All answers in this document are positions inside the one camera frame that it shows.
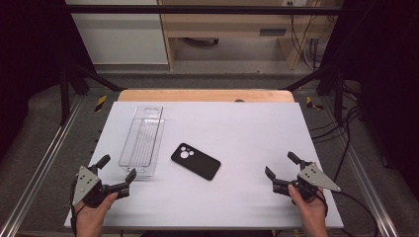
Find black curtain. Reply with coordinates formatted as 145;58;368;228
318;0;419;193
0;0;97;163

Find yellow black floor tape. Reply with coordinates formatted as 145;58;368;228
94;95;109;113
305;96;326;112

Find person's left hand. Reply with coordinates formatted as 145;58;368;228
74;192;120;231

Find black floor cables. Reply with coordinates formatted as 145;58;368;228
309;82;364;183

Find black metal frame stand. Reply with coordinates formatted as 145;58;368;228
58;62;126;126
279;62;346;126

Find aluminium floor rail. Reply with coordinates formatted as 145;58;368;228
320;98;400;237
0;95;84;237

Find light wooden desk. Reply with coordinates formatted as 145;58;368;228
157;0;344;71

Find black phone case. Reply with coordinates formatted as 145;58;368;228
170;142;222;182

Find white cabinet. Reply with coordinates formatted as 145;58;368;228
64;0;169;65

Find cables beside wooden desk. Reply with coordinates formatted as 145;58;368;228
289;1;331;71

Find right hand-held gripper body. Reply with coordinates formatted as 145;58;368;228
272;162;342;202

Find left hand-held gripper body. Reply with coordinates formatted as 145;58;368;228
71;165;131;209

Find black horizontal frame bar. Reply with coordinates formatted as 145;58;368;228
42;4;362;16

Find white table board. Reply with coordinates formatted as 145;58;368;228
63;101;345;230

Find clear plastic storage box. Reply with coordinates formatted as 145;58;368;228
118;105;165;179

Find person's right hand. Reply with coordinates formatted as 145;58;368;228
288;184;328;228

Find wooden table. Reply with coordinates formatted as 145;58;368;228
117;88;295;104

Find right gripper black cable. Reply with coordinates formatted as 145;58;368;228
315;188;380;237

